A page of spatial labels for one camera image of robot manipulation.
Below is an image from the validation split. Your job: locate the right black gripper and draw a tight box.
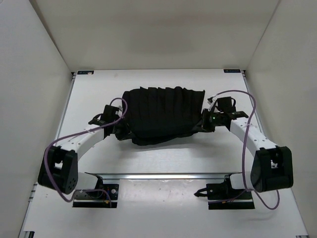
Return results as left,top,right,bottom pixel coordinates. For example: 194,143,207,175
193,109,224,133

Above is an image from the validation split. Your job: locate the black pleated skirt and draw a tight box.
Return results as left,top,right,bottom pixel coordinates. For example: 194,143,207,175
122,86,205,146

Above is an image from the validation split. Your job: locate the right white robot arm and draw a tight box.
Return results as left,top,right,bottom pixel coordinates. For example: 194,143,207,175
194,109,294,200

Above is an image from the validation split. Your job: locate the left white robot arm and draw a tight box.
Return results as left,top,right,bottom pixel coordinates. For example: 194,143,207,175
37,113,125,202

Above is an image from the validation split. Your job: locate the right blue label sticker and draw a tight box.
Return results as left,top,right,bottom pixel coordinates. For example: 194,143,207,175
223,69,241,73

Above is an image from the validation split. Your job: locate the blue label sticker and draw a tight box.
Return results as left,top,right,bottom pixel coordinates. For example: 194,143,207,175
223,69,241,73
77,70,94,75

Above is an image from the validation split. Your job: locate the left blue label sticker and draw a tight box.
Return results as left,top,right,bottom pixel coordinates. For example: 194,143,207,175
77,70,94,75

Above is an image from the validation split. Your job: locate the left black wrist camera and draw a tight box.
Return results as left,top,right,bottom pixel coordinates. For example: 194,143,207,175
100,105,119,123

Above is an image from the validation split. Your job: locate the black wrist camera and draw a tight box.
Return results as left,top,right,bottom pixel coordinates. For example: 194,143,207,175
100,105,119,123
216,97,236,113

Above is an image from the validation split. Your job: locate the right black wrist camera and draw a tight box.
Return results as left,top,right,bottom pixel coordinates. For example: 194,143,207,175
216,97,236,113

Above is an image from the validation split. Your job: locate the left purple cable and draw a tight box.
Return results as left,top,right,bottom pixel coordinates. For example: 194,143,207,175
43,98,128,203

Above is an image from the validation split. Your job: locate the purple cable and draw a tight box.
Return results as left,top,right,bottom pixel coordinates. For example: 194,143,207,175
208,89,281,210
43,98,128,203

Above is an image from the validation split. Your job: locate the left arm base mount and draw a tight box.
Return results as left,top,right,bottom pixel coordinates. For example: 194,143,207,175
72,173,119,209

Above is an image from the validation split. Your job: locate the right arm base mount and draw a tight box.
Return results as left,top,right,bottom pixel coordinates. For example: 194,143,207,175
194,175,255,210

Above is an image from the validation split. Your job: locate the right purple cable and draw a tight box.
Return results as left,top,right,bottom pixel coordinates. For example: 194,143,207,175
208,89,281,210

